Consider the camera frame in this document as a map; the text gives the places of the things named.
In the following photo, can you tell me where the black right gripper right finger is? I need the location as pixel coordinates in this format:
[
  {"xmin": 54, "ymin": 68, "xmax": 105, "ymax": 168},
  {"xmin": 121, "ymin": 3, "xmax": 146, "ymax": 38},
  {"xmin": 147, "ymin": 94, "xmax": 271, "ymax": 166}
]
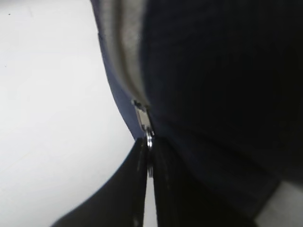
[{"xmin": 152, "ymin": 139, "xmax": 256, "ymax": 227}]

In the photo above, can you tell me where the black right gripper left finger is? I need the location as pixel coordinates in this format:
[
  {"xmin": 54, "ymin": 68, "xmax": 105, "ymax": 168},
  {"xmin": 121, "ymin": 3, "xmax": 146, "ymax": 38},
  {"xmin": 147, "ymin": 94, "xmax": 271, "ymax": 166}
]
[{"xmin": 53, "ymin": 139, "xmax": 148, "ymax": 227}]

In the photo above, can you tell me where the navy blue lunch bag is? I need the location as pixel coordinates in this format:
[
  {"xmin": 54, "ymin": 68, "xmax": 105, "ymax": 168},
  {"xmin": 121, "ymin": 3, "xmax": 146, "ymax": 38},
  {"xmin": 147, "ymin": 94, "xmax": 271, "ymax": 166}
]
[{"xmin": 91, "ymin": 0, "xmax": 303, "ymax": 227}]

